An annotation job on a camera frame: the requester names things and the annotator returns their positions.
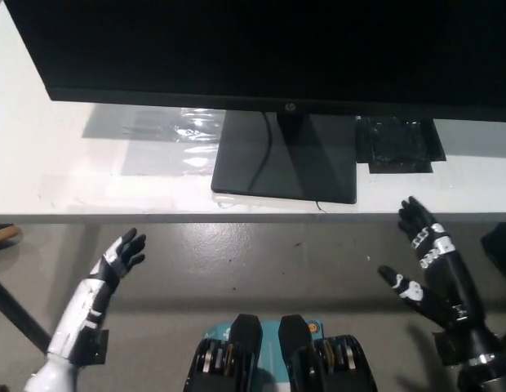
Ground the black floor tape patch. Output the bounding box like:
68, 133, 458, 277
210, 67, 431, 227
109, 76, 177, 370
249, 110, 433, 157
73, 330, 109, 367
431, 330, 474, 367

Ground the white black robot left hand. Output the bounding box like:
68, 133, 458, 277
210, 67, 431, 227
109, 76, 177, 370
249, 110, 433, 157
47, 227, 147, 367

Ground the black HP monitor screen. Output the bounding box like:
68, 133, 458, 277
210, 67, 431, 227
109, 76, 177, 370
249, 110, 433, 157
3, 0, 506, 122

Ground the black square monitor stand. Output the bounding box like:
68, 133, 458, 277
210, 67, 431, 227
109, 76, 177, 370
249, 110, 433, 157
211, 109, 358, 205

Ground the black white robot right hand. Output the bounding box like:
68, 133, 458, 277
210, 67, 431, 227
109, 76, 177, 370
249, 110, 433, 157
377, 195, 489, 340

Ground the black bulky object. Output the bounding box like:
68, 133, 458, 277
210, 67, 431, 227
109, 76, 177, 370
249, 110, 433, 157
480, 222, 506, 283

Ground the clear plastic tape sheet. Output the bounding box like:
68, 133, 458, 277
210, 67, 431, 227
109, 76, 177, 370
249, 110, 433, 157
81, 104, 225, 177

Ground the dark metal table leg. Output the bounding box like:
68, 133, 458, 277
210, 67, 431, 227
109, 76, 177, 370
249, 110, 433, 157
0, 271, 52, 354

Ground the brown wooden stool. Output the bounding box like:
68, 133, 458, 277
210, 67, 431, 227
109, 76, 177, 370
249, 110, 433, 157
0, 223, 21, 252

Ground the black tape patch on tabletop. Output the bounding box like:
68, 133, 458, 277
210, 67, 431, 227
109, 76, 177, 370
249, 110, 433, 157
354, 116, 447, 175

